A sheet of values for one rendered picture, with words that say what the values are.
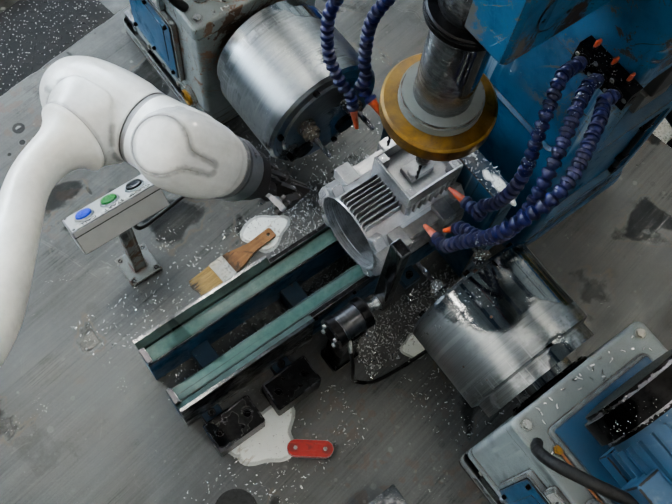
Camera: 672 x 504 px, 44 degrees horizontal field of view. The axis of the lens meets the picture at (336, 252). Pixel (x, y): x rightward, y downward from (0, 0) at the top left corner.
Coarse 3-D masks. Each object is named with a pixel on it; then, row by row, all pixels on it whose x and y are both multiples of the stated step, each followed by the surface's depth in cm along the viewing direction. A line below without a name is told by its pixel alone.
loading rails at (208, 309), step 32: (288, 256) 158; (320, 256) 162; (416, 256) 167; (224, 288) 153; (256, 288) 155; (288, 288) 163; (320, 288) 156; (352, 288) 155; (192, 320) 152; (224, 320) 155; (288, 320) 153; (320, 320) 158; (160, 352) 149; (192, 352) 157; (256, 352) 150; (288, 352) 159; (192, 384) 147; (224, 384) 147; (192, 416) 152
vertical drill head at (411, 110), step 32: (448, 0) 100; (416, 64) 124; (448, 64) 109; (480, 64) 110; (384, 96) 124; (416, 96) 121; (448, 96) 116; (480, 96) 123; (384, 128) 125; (416, 128) 122; (448, 128) 121; (480, 128) 123; (416, 160) 129; (448, 160) 124
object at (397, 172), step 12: (396, 144) 143; (396, 156) 145; (408, 156) 146; (372, 168) 145; (384, 168) 141; (396, 168) 145; (408, 168) 143; (432, 168) 144; (444, 168) 145; (456, 168) 142; (384, 180) 144; (396, 180) 140; (408, 180) 143; (420, 180) 144; (432, 180) 144; (444, 180) 143; (396, 192) 142; (408, 192) 140; (420, 192) 140; (432, 192) 144; (408, 204) 141; (420, 204) 145
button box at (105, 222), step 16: (112, 192) 146; (128, 192) 144; (144, 192) 143; (160, 192) 144; (96, 208) 143; (112, 208) 141; (128, 208) 142; (144, 208) 144; (160, 208) 145; (64, 224) 143; (80, 224) 140; (96, 224) 140; (112, 224) 142; (128, 224) 143; (80, 240) 140; (96, 240) 141
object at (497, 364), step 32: (480, 256) 144; (512, 256) 135; (448, 288) 141; (480, 288) 132; (512, 288) 132; (544, 288) 134; (448, 320) 134; (480, 320) 131; (512, 320) 130; (544, 320) 130; (576, 320) 133; (448, 352) 136; (480, 352) 132; (512, 352) 129; (544, 352) 130; (480, 384) 133; (512, 384) 131; (544, 384) 134
